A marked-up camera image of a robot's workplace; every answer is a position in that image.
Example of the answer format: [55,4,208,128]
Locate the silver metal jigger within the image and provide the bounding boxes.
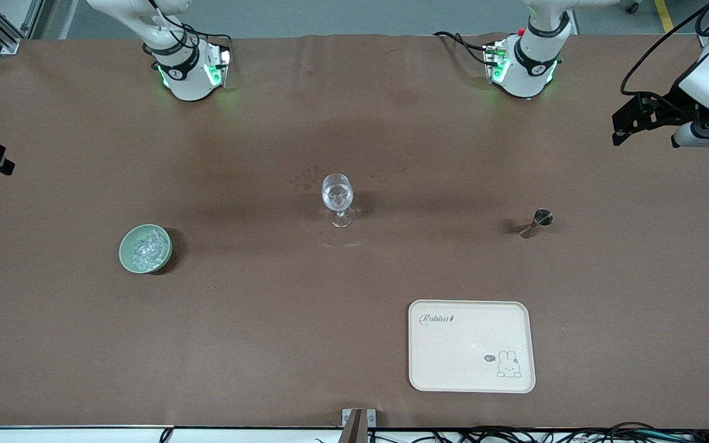
[518,209,555,239]

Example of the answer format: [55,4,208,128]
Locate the clear ice cubes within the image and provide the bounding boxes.
[130,229,167,269]

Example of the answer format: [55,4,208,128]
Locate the clear stemmed wine glass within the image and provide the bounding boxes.
[321,174,355,228]

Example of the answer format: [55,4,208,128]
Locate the green ceramic bowl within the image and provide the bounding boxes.
[119,224,174,274]

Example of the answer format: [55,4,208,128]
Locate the green lit base control box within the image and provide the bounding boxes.
[206,44,233,88]

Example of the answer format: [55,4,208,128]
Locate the cream rabbit print tray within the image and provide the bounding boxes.
[408,300,536,394]

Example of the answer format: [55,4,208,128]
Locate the brown table cover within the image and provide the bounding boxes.
[0,34,709,429]

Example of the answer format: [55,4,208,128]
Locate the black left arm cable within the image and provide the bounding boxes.
[620,0,709,97]

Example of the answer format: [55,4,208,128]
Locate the black base power cable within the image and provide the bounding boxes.
[433,31,492,66]
[181,23,233,51]

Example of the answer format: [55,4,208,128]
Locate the black cable bundle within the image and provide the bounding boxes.
[314,422,709,443]

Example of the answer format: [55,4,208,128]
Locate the grey metal mounting bracket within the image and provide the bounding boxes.
[341,409,377,443]

